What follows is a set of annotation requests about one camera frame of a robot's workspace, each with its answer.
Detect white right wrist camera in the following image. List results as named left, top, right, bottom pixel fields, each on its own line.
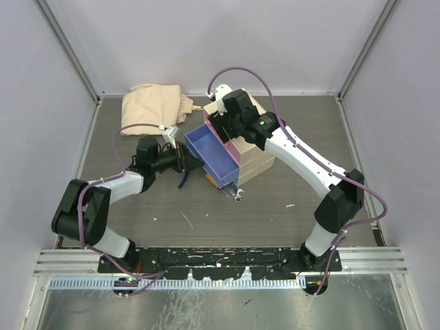
left=204, top=84, right=232, bottom=116

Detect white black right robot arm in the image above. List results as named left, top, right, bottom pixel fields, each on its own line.
left=207, top=85, right=364, bottom=271

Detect blue handle pliers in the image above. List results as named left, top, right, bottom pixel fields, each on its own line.
left=177, top=172, right=189, bottom=189

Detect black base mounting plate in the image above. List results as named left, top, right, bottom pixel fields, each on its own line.
left=117, top=247, right=342, bottom=281

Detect silver combination wrench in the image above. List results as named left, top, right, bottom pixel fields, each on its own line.
left=226, top=183, right=244, bottom=203

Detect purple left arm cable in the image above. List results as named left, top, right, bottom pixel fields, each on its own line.
left=78, top=123, right=173, bottom=296

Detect aluminium frame rail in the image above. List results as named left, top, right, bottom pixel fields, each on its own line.
left=34, top=249, right=100, bottom=276

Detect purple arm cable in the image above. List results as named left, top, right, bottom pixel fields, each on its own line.
left=78, top=123, right=173, bottom=296
left=207, top=66, right=388, bottom=296

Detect light blue cable duct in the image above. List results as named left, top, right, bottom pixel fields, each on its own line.
left=48, top=276, right=306, bottom=290

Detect orange handle screwdriver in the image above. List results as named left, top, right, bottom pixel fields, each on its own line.
left=205, top=173, right=218, bottom=188

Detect pastel mini drawer chest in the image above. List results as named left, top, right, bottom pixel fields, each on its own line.
left=185, top=106, right=275, bottom=189

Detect beige folded cloth bag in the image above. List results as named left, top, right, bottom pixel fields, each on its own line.
left=121, top=84, right=202, bottom=135

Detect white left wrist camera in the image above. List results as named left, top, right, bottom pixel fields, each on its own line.
left=162, top=125, right=180, bottom=149

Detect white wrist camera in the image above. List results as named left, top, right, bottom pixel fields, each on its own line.
left=204, top=84, right=232, bottom=116
left=162, top=125, right=180, bottom=149

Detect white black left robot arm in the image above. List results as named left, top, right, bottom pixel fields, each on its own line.
left=51, top=135, right=204, bottom=272

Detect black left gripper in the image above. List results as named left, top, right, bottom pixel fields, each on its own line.
left=150, top=142, right=202, bottom=173

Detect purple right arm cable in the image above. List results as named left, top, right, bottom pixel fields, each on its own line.
left=207, top=66, right=388, bottom=296

